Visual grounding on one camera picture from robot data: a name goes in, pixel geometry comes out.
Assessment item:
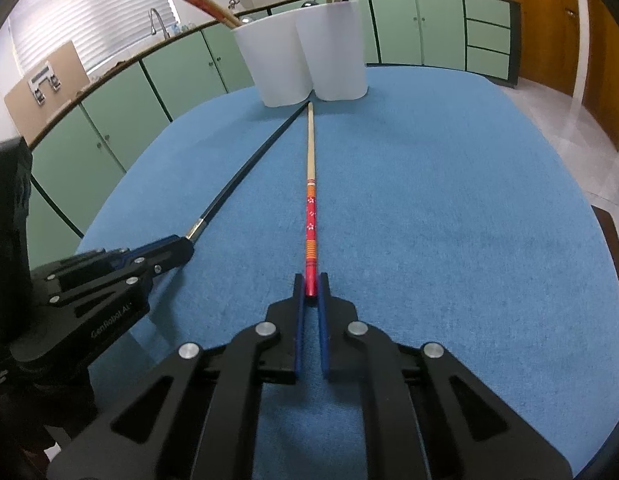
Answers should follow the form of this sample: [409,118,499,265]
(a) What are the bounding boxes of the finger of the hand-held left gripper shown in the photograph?
[47,235,195,308]
[32,240,165,281]

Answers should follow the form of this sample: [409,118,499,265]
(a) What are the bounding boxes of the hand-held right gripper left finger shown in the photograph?
[47,272,306,480]

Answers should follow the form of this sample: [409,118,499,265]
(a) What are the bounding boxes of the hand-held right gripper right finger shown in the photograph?
[317,272,574,480]

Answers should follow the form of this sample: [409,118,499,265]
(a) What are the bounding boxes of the red flower handle chopstick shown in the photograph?
[172,0,236,30]
[304,101,321,297]

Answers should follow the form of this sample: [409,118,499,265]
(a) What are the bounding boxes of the white plastic chopstick holder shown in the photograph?
[294,1,369,102]
[231,10,314,108]

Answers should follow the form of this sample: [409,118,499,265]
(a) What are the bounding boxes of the cardboard box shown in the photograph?
[4,40,90,133]

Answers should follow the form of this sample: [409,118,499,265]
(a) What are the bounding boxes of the blue tablecloth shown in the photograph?
[74,65,619,480]

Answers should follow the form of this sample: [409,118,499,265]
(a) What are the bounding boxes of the metal kitchen faucet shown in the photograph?
[148,7,171,41]

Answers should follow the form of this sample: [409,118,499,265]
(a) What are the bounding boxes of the white window blind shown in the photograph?
[7,0,178,73]

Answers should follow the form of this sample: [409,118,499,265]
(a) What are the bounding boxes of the brown wooden chair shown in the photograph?
[592,205,619,288]

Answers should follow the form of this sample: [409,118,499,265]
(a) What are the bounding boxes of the green kitchen base cabinets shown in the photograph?
[27,0,521,261]

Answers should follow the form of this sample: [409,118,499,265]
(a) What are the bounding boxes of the brown wooden door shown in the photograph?
[502,0,590,97]
[582,0,619,153]

